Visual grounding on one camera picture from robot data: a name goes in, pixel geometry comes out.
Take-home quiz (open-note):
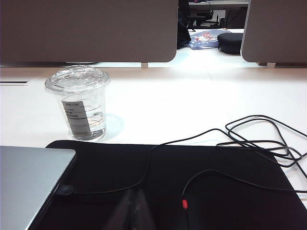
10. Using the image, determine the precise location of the wide brown desk divider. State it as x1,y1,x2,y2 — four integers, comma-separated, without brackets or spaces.
0,0,179,65

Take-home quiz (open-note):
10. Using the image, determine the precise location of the short clear labelled dome-lid cup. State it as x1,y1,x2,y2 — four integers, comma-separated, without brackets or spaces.
44,64,111,142

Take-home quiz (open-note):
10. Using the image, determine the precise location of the black desk mat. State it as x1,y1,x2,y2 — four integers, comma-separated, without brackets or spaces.
28,139,307,230

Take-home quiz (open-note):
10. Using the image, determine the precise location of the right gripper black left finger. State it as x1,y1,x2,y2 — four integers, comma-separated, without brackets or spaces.
114,189,138,230

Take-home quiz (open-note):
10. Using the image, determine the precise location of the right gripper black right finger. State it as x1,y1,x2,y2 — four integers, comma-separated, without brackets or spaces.
134,189,156,230

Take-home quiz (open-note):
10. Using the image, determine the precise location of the silver Dell laptop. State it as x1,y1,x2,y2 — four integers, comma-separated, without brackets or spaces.
0,145,77,230

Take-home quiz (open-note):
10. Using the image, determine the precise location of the black cloth bundle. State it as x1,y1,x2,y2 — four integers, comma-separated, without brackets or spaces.
177,0,192,50

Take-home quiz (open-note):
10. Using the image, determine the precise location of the black cable with laptop plug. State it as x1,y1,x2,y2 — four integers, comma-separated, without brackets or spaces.
54,115,307,196

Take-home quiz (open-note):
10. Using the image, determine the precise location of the black office chair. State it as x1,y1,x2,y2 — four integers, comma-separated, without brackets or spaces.
186,9,214,30

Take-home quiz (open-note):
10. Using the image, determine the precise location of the black cable with red connector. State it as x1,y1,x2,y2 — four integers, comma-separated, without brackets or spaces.
181,169,307,230

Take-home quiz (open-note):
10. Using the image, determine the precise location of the black round pouch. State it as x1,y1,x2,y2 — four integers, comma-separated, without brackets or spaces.
217,33,244,56

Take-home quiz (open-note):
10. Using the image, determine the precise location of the blue patterned bag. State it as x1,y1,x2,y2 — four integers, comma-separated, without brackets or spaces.
188,28,232,51

